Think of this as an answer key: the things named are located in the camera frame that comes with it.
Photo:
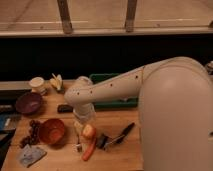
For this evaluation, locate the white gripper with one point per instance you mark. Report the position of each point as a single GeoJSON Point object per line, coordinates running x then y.
{"type": "Point", "coordinates": [83, 113]}

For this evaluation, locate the red yellow apple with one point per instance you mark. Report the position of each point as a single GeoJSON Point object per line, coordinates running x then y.
{"type": "Point", "coordinates": [89, 131]}

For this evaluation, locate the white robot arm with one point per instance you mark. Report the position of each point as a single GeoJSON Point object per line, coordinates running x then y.
{"type": "Point", "coordinates": [175, 102]}

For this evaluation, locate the orange bowl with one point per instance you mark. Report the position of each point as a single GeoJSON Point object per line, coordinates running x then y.
{"type": "Point", "coordinates": [51, 131]}

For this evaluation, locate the purple bowl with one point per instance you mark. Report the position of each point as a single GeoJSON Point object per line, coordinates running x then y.
{"type": "Point", "coordinates": [29, 103]}

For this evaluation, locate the metal spoon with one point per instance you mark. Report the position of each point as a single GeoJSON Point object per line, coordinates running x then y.
{"type": "Point", "coordinates": [78, 144]}

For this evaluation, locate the black rectangular block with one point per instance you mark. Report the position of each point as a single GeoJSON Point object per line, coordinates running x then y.
{"type": "Point", "coordinates": [63, 108]}

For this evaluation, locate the orange carrot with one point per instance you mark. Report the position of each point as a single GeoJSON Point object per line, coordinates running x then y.
{"type": "Point", "coordinates": [89, 151]}

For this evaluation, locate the dark grape bunch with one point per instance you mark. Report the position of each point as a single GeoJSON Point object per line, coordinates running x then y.
{"type": "Point", "coordinates": [32, 137]}

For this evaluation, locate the peeled banana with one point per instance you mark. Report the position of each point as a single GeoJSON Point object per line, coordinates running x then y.
{"type": "Point", "coordinates": [56, 81]}

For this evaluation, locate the green plastic tray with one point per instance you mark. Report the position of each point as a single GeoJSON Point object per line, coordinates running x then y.
{"type": "Point", "coordinates": [113, 104]}

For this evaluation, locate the grey blue cloth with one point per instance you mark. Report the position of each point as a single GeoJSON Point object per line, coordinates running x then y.
{"type": "Point", "coordinates": [30, 155]}

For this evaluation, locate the white cup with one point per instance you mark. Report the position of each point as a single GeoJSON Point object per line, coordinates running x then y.
{"type": "Point", "coordinates": [38, 85]}

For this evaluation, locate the black handled brush tool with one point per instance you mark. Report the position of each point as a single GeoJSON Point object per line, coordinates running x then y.
{"type": "Point", "coordinates": [103, 141]}

